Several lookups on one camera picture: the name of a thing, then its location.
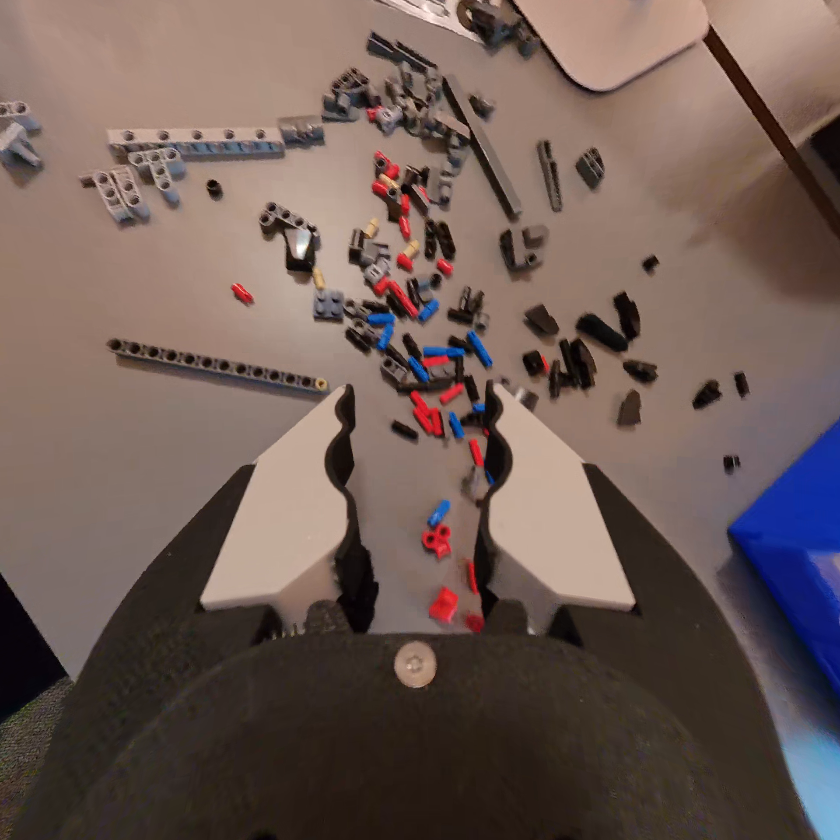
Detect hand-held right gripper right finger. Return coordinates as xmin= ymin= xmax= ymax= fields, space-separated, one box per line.
xmin=474 ymin=381 xmax=636 ymax=634

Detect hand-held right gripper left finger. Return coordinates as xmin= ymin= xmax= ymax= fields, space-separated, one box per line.
xmin=200 ymin=384 xmax=380 ymax=634

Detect long black lego beam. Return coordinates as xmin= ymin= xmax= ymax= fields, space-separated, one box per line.
xmin=107 ymin=337 xmax=330 ymax=396

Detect pile of small lego pieces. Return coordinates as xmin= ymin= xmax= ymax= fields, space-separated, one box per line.
xmin=276 ymin=29 xmax=752 ymax=634

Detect angled lego beam with panel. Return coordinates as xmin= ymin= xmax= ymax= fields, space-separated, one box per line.
xmin=258 ymin=200 xmax=322 ymax=274

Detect light grey double lego beam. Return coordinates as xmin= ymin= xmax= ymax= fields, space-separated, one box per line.
xmin=79 ymin=165 xmax=152 ymax=225

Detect long dark grey lego plate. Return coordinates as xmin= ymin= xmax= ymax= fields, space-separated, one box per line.
xmin=441 ymin=73 xmax=524 ymax=221

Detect light grey T-shaped lego beam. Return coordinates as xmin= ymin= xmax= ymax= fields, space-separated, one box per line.
xmin=127 ymin=147 xmax=186 ymax=206

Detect long light grey lego beam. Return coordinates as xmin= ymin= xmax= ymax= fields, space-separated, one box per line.
xmin=107 ymin=126 xmax=287 ymax=163

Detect light grey lego axle connector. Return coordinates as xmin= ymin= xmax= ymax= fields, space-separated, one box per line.
xmin=0 ymin=123 xmax=44 ymax=170

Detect dark lego gear assembly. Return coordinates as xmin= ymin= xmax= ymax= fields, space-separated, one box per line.
xmin=456 ymin=0 xmax=542 ymax=59

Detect blue plastic bin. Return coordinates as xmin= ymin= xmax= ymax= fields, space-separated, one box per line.
xmin=727 ymin=420 xmax=840 ymax=698

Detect white rounded base plate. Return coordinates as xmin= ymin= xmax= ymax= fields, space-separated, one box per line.
xmin=511 ymin=0 xmax=711 ymax=93

